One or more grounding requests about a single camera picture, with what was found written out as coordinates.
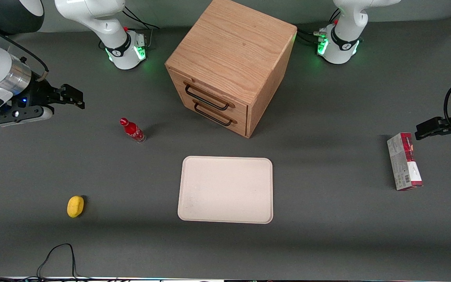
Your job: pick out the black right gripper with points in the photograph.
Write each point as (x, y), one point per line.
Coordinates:
(37, 93)

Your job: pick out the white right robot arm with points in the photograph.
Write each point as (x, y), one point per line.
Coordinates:
(112, 23)

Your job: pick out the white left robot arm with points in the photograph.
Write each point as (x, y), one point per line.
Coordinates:
(343, 47)

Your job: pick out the wooden drawer cabinet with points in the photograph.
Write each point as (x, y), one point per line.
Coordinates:
(233, 47)

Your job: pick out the red and grey carton box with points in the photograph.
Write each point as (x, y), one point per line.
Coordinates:
(403, 164)

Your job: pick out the red soda bottle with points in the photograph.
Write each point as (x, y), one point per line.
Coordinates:
(133, 131)

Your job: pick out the yellow lemon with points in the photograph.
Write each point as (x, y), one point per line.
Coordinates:
(75, 206)

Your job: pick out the beige plastic tray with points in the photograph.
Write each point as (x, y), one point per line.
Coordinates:
(225, 190)

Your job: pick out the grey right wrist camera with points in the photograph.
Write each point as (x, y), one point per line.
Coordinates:
(22, 116)

